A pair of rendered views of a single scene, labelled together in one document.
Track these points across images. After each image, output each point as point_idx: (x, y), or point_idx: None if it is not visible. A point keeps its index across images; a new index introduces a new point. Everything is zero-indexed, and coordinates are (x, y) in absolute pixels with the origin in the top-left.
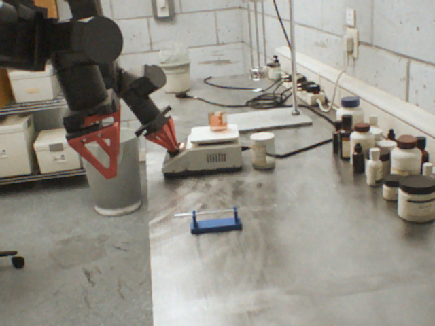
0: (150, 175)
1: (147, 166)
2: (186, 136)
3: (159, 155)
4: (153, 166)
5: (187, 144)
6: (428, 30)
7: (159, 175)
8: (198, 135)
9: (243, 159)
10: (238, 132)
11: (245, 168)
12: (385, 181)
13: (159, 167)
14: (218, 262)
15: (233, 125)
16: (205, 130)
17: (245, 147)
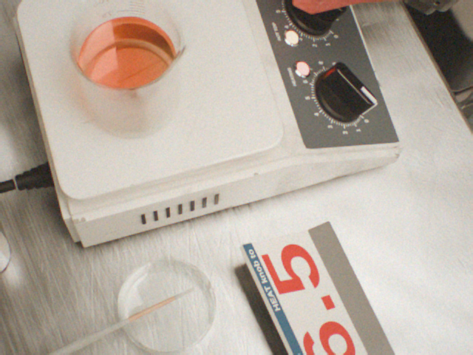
0: (389, 4)
1: (451, 94)
2: (313, 147)
3: (461, 226)
4: (425, 101)
5: (261, 21)
6: None
7: (353, 5)
8: (211, 18)
9: (51, 186)
10: (60, 202)
11: (26, 94)
12: None
13: (393, 87)
14: None
15: (77, 177)
16: (198, 89)
17: (32, 169)
